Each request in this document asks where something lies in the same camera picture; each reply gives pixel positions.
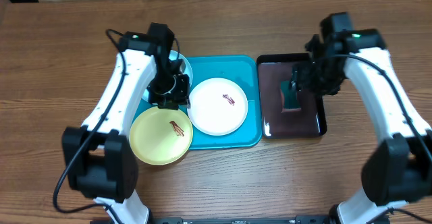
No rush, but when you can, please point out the light blue plate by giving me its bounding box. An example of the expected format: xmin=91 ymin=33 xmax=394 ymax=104
xmin=140 ymin=49 xmax=194 ymax=104

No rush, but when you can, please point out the green sponge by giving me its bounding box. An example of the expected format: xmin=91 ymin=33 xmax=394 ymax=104
xmin=280 ymin=81 xmax=301 ymax=113

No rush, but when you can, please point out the white plate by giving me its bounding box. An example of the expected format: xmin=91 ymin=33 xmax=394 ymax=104
xmin=187 ymin=78 xmax=248 ymax=136

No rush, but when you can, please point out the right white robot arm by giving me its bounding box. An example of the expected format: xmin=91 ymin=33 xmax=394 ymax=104
xmin=289 ymin=13 xmax=431 ymax=223

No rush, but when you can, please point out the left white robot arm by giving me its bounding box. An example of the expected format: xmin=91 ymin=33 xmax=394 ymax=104
xmin=53 ymin=23 xmax=190 ymax=223

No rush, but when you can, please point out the black water tray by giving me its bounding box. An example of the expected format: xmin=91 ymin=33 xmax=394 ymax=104
xmin=256 ymin=53 xmax=327 ymax=139

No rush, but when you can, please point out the teal plastic tray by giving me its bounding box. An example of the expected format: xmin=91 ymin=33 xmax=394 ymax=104
xmin=132 ymin=55 xmax=263 ymax=150

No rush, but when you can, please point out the yellow plate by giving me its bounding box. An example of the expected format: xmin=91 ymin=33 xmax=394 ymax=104
xmin=129 ymin=107 xmax=193 ymax=165

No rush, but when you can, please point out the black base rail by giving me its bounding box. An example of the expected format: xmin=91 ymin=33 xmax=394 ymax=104
xmin=146 ymin=215 xmax=338 ymax=224

